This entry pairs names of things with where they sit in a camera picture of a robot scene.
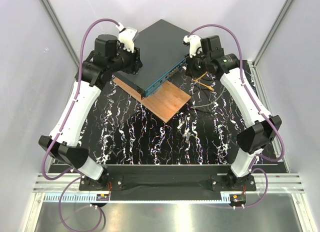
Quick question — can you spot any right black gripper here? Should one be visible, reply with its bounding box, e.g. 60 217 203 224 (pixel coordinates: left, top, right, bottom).
183 50 210 79

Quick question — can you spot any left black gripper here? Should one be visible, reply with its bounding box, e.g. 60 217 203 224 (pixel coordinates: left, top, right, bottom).
108 41 143 74

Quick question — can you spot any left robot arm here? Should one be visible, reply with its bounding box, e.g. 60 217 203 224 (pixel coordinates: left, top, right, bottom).
38 33 142 190

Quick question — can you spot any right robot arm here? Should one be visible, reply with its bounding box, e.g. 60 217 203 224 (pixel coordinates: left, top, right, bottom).
183 35 282 190

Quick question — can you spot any wooden base board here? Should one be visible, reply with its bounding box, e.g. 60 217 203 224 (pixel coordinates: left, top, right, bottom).
113 78 191 123

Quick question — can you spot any black marble pattern mat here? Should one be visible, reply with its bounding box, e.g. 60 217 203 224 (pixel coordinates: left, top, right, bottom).
78 69 246 165

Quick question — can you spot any yellow network cable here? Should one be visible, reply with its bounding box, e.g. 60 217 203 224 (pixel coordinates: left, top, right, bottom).
192 71 215 90

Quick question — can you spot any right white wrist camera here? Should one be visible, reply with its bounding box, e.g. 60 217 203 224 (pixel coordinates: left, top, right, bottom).
183 35 202 58

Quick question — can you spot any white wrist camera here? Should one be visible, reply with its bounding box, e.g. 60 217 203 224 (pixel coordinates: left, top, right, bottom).
116 23 139 53
183 35 202 58

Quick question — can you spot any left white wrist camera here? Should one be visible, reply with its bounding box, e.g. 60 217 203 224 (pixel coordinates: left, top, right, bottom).
116 23 139 53

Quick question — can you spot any dark grey network switch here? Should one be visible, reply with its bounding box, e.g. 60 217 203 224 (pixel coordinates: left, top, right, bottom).
114 20 189 99

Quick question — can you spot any black network cable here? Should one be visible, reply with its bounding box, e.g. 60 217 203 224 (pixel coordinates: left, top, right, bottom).
191 74 221 112

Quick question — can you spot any grey network cable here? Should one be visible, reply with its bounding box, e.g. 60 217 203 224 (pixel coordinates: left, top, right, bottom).
190 88 227 110

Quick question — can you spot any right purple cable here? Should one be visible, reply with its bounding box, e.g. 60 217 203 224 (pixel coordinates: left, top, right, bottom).
189 24 286 209

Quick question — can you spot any purple cable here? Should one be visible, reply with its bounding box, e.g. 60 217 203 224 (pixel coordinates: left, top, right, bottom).
41 19 123 231
189 24 286 209

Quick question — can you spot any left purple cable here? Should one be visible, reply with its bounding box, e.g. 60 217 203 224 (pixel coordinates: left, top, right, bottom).
41 19 123 231

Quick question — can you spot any left aluminium frame post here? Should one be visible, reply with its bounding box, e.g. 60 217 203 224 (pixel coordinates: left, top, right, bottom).
39 0 79 67

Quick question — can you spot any aluminium frame post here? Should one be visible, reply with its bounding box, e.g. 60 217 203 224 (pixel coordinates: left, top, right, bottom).
252 0 301 67
39 0 79 67

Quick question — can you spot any right aluminium frame post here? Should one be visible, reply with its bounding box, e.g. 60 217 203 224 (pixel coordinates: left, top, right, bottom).
252 0 301 67

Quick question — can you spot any aluminium rail profile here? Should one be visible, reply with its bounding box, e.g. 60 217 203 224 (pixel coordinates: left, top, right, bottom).
33 173 305 193

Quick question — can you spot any slotted cable duct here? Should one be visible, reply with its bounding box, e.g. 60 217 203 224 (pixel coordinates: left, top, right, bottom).
43 192 246 204

